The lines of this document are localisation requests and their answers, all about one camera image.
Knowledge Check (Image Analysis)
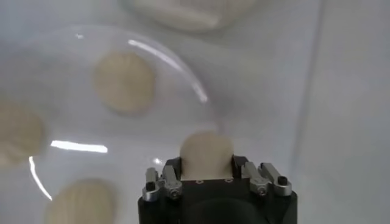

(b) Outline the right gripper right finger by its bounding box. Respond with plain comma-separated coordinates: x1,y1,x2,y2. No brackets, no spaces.
232,155,293,197

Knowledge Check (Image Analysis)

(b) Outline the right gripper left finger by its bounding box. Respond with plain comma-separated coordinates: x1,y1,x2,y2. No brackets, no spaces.
142,157,183,202

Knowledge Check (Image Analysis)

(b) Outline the white steamed baozi bun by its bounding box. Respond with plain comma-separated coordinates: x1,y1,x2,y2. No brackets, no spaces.
179,130,235,181
0,99,46,168
44,178,118,224
93,51,156,116

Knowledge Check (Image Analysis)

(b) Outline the round white plate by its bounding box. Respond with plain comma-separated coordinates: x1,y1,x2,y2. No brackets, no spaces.
0,26,221,224

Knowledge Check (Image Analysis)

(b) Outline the cream electric cooker base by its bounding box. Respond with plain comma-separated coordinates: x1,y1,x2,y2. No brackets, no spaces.
121,0,260,33

